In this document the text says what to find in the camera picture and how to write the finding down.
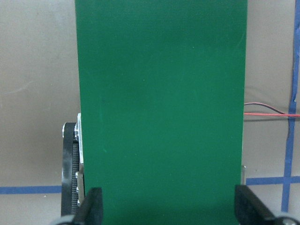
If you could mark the green conveyor belt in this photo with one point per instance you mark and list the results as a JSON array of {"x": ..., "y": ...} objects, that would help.
[{"x": 162, "y": 93}]

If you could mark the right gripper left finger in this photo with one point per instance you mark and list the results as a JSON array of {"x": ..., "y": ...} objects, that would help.
[{"x": 91, "y": 210}]

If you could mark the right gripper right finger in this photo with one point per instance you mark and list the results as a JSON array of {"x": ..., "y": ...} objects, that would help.
[{"x": 249, "y": 209}]

